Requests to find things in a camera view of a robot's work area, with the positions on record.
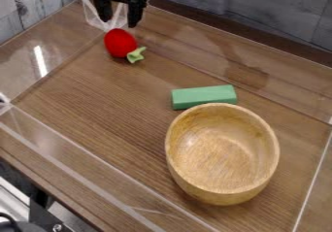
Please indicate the black metal table bracket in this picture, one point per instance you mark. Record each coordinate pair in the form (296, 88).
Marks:
(40, 217)

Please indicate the red plush strawberry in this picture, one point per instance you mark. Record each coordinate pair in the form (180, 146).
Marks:
(121, 45)

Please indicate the wooden bowl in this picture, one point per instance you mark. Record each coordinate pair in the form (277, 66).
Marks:
(221, 153)

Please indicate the clear acrylic tray enclosure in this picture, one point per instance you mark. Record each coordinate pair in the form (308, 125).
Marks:
(84, 123)

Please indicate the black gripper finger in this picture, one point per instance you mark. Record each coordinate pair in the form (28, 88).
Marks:
(134, 12)
(104, 9)

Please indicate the green foam block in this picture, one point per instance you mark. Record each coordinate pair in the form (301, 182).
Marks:
(188, 97)

